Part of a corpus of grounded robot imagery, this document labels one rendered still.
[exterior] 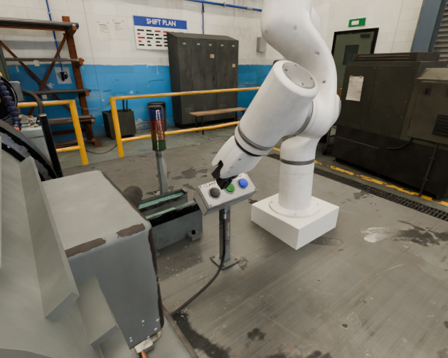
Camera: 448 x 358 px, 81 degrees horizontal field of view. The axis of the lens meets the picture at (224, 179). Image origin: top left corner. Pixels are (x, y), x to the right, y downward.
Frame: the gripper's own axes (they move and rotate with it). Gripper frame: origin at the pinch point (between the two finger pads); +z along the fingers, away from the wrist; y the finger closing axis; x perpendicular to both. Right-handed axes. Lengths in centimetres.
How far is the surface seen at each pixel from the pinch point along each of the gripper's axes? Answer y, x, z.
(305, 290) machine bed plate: -15.1, 33.5, 14.2
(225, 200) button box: -1.9, 3.0, 6.6
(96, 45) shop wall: -112, -458, 282
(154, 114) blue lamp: -9, -51, 30
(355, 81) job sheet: -326, -113, 81
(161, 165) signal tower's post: -10, -37, 49
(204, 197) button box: 3.3, 0.1, 6.6
